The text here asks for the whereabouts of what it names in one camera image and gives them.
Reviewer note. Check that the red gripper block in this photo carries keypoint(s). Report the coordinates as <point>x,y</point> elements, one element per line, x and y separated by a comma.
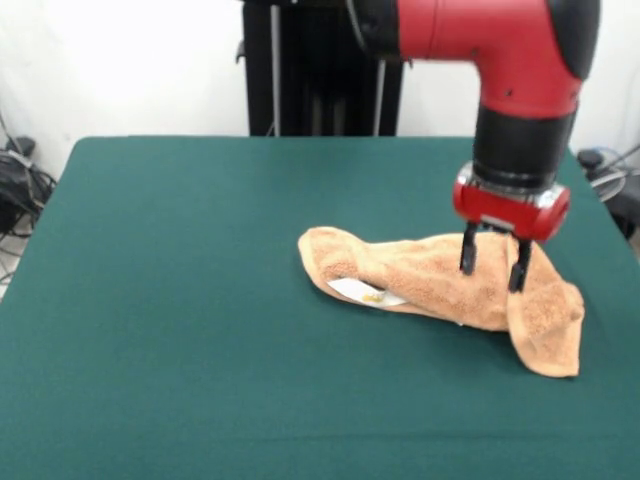
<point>510,212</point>

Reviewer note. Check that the tan terry towel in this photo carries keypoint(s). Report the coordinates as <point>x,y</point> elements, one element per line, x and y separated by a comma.
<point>425,280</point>

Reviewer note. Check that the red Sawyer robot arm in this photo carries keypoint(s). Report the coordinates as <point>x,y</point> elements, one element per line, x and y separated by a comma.
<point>500,40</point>

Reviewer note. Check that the black equipment stand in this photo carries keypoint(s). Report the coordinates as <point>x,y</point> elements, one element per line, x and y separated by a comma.
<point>629,210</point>

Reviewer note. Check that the dark green table cloth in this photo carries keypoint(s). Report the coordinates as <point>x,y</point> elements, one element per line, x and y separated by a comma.
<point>150,350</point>

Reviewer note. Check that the grey pedestal leg foot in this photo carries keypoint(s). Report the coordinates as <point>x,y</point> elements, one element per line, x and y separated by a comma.
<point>591,159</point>
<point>21,146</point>

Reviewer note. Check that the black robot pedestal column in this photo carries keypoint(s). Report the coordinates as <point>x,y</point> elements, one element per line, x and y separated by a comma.
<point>310,75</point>

